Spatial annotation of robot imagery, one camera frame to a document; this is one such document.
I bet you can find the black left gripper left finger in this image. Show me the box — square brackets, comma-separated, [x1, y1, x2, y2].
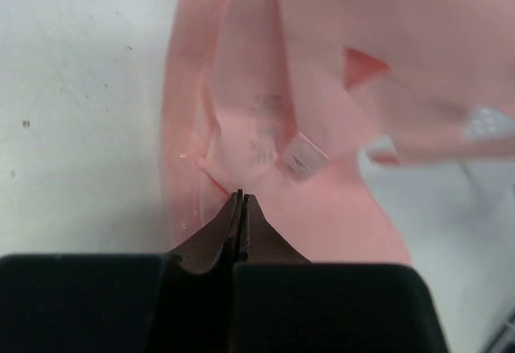
[1, 192, 242, 352]

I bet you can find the white perforated plastic basket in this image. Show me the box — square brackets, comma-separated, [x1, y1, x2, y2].
[482, 312, 515, 353]

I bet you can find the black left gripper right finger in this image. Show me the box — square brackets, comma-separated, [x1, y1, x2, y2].
[233, 195, 449, 352]

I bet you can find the pink bra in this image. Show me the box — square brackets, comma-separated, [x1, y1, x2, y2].
[161, 0, 514, 265]

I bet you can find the white mesh laundry bag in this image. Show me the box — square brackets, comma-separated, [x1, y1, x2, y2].
[359, 137, 514, 334]

